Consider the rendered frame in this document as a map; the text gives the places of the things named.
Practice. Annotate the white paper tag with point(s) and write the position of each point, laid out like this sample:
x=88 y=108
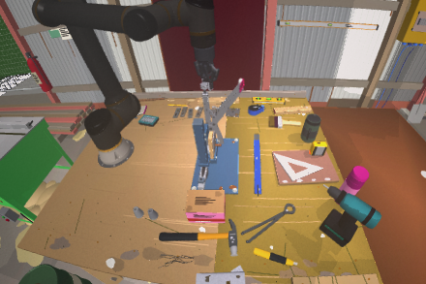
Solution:
x=65 y=32

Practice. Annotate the teal calculator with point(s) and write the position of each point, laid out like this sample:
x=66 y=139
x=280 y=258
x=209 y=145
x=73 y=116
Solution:
x=148 y=120

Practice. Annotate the grey metal bracket plate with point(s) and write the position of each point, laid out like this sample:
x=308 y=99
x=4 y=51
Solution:
x=221 y=276

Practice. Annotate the grey locking clamp pliers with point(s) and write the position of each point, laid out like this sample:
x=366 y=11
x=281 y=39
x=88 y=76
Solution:
x=216 y=114

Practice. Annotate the pink spray can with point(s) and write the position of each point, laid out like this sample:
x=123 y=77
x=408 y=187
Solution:
x=356 y=179

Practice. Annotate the grey pincers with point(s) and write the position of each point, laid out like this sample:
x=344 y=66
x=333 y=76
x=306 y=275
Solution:
x=266 y=222

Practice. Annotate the grey cone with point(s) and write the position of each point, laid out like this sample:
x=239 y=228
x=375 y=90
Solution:
x=153 y=213
x=138 y=212

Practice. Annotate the stack of red planks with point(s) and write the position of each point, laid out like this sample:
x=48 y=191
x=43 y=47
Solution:
x=46 y=115

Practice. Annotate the black and yellow claw hammer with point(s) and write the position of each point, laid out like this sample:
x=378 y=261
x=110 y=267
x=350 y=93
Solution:
x=199 y=236

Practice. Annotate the green label card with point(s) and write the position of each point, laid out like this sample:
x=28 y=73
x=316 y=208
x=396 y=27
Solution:
x=54 y=33

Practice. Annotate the white set square triangle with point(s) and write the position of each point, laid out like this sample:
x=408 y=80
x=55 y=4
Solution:
x=293 y=175

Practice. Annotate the green machine cabinet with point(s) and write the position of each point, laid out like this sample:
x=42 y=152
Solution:
x=23 y=160

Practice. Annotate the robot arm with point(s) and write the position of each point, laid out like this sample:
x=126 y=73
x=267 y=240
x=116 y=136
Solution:
x=100 y=60

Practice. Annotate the yellow spirit level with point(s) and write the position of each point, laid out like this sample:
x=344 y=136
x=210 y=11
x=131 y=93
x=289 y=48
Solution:
x=268 y=100

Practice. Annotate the yellow and black utility knife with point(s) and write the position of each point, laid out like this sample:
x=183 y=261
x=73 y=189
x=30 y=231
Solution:
x=275 y=257

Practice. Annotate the yellow electrical box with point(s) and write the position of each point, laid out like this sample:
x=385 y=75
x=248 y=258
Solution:
x=412 y=19

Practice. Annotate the dark red door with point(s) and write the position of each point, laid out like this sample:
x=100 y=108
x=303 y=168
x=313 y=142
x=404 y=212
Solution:
x=213 y=27

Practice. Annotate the wooden plank piece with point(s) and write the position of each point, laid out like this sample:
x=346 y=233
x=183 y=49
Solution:
x=293 y=110

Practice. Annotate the blue tape roll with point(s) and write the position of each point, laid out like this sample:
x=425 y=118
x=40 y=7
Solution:
x=255 y=109

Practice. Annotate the dark green jar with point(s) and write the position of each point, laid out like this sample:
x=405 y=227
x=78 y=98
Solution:
x=310 y=128

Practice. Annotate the pink flat box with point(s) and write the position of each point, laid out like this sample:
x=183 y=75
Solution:
x=205 y=217

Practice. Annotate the blue fixture base plate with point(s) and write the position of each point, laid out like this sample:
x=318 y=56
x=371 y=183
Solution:
x=223 y=167

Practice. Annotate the grey flat metal bar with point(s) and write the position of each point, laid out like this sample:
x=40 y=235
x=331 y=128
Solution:
x=190 y=112
x=176 y=112
x=184 y=112

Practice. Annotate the blue upright tie plate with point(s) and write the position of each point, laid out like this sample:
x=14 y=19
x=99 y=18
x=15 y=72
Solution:
x=201 y=144

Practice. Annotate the yellow tape measure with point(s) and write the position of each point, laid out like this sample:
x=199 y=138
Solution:
x=319 y=148

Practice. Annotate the dark green drum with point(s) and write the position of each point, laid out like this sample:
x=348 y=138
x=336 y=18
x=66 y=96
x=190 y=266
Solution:
x=50 y=275

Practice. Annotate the tan cardboard box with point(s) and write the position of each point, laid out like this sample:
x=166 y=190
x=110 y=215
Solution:
x=205 y=201

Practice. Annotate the long grey spirit level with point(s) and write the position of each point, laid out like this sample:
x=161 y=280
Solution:
x=328 y=24

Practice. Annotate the blue long ruler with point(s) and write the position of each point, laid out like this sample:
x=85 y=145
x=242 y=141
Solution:
x=256 y=164

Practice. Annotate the red fire extinguisher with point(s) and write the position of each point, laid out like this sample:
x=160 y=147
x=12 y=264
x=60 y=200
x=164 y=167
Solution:
x=38 y=72

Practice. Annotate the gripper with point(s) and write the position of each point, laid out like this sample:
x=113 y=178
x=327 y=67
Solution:
x=205 y=61

